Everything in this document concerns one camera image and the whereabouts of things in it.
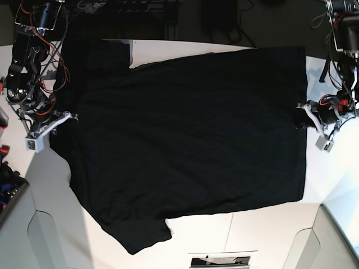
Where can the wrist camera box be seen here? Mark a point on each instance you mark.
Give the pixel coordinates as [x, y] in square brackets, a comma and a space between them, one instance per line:
[324, 144]
[34, 144]

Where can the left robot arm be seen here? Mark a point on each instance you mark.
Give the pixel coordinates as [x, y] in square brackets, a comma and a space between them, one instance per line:
[341, 64]

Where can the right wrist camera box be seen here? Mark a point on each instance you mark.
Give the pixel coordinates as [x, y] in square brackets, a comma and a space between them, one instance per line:
[34, 144]

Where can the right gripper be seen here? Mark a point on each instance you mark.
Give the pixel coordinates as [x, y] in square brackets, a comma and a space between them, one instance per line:
[37, 122]

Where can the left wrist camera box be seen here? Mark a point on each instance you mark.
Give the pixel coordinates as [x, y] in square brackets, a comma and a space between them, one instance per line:
[324, 144]

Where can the grey bin with clothes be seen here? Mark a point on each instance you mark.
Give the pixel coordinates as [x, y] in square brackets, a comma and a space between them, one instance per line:
[12, 186]

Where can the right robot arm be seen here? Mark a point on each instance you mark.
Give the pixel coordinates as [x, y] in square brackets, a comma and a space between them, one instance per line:
[43, 28]

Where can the orange grey tool at edge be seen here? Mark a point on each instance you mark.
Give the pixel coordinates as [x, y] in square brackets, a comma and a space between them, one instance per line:
[4, 114]

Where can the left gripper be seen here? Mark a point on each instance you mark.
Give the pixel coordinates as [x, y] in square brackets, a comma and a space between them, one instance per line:
[326, 115]

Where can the black t-shirt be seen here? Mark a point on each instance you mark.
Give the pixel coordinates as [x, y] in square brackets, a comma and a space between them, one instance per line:
[201, 135]

